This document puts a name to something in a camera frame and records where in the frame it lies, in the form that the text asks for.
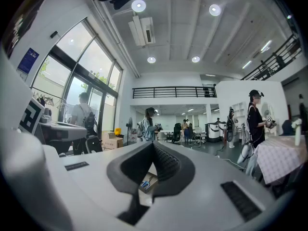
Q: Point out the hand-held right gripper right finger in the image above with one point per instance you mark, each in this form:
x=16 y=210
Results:
x=168 y=163

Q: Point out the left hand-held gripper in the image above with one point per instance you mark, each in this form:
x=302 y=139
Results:
x=29 y=119

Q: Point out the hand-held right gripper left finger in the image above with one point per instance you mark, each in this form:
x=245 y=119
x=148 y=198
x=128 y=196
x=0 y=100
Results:
x=115 y=174

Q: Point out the clothes hanger rack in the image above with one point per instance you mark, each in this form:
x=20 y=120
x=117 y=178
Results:
x=45 y=97

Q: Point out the yellow bin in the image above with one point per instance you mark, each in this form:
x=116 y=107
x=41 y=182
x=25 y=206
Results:
x=118 y=131

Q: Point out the black standing fan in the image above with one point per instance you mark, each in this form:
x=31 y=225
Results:
x=130 y=123

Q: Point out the white and black machine cart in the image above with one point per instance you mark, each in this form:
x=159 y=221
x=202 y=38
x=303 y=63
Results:
x=214 y=132

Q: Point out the black balcony railing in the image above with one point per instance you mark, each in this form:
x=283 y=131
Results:
x=168 y=88

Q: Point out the round ceiling light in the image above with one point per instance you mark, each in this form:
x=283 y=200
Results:
x=138 y=5
x=151 y=59
x=196 y=59
x=214 y=9

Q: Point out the person's torso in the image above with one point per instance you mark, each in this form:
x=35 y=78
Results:
x=29 y=13

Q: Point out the checked tablecloth table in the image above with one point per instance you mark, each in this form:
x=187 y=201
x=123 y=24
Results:
x=279 y=157

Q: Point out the round vanity mirror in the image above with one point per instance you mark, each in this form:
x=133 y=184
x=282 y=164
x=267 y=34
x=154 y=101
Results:
x=266 y=108

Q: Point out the dark blue chair back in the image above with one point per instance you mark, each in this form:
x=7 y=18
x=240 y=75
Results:
x=287 y=128

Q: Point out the long ceiling tube light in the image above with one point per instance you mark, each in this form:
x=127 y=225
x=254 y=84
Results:
x=246 y=64
x=265 y=46

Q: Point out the white bottle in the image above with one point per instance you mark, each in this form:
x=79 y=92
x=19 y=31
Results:
x=298 y=133

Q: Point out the white ceiling air conditioner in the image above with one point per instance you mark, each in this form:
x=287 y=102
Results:
x=144 y=30

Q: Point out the black mezzanine railing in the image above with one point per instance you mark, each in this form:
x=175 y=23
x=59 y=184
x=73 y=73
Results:
x=264 y=67

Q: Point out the blue wall poster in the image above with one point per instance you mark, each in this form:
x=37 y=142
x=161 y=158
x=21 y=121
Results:
x=29 y=60

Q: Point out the black-framed glass window wall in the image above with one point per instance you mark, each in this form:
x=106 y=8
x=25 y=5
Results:
x=72 y=62

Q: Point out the black wall sensor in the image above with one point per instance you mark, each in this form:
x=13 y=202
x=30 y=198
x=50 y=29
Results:
x=54 y=34

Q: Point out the white wall shelf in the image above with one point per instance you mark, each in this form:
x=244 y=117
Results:
x=239 y=109

